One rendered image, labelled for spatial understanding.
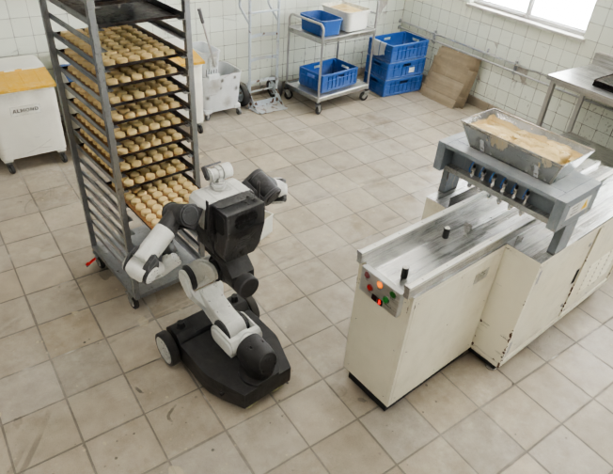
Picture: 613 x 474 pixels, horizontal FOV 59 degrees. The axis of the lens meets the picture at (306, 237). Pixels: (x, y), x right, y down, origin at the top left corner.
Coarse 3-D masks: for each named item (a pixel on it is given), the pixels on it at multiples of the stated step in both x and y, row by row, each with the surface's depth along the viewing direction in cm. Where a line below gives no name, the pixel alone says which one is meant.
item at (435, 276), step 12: (600, 180) 314; (528, 216) 276; (516, 228) 267; (528, 228) 277; (492, 240) 257; (504, 240) 264; (468, 252) 248; (480, 252) 253; (444, 264) 239; (456, 264) 242; (432, 276) 232; (444, 276) 240; (408, 288) 224; (420, 288) 230
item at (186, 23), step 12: (192, 48) 262; (192, 60) 266; (192, 72) 269; (192, 84) 272; (192, 96) 276; (192, 108) 279; (192, 120) 283; (192, 132) 287; (192, 144) 292; (204, 252) 337
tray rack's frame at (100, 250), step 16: (48, 16) 270; (48, 32) 273; (64, 96) 294; (64, 112) 298; (80, 176) 323; (80, 192) 330; (96, 256) 350; (112, 256) 346; (192, 256) 351; (112, 272) 338; (176, 272) 338; (128, 288) 323; (144, 288) 324; (160, 288) 327
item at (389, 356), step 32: (448, 224) 277; (384, 256) 251; (416, 256) 253; (448, 256) 255; (448, 288) 247; (480, 288) 273; (352, 320) 272; (384, 320) 251; (416, 320) 241; (448, 320) 267; (352, 352) 282; (384, 352) 259; (416, 352) 260; (448, 352) 291; (384, 384) 268; (416, 384) 283
